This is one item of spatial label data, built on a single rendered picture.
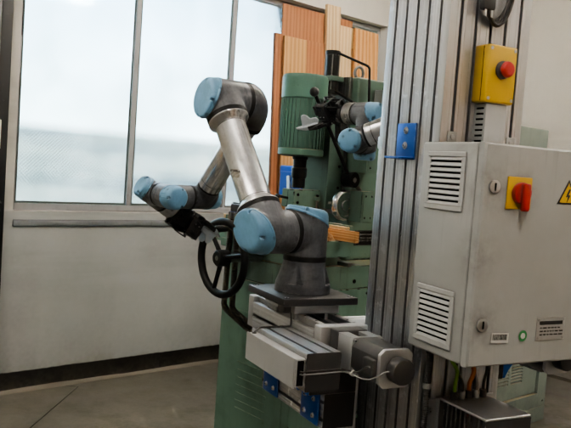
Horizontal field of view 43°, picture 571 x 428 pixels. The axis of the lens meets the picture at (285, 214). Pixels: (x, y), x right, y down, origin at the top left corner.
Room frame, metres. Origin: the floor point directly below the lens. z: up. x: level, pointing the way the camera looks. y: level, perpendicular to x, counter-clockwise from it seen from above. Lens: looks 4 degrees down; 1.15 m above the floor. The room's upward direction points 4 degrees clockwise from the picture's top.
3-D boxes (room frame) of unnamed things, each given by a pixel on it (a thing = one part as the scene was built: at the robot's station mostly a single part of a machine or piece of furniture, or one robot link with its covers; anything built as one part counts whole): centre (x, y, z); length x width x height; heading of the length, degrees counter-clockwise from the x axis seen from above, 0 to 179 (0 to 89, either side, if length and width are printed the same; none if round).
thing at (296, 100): (2.83, -0.04, 1.35); 0.18 x 0.18 x 0.31
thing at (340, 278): (2.91, -0.13, 0.76); 0.57 x 0.45 x 0.09; 131
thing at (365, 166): (2.86, -0.30, 1.23); 0.09 x 0.08 x 0.15; 131
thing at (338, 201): (2.83, -0.22, 1.02); 0.12 x 0.03 x 0.12; 131
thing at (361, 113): (2.46, -0.25, 1.34); 0.11 x 0.08 x 0.09; 41
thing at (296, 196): (2.85, -0.06, 1.03); 0.14 x 0.07 x 0.09; 131
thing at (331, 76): (2.93, -0.15, 1.54); 0.08 x 0.08 x 0.17; 41
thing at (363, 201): (2.84, -0.28, 1.02); 0.09 x 0.07 x 0.12; 41
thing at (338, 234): (2.79, -0.08, 0.92); 0.54 x 0.02 x 0.04; 41
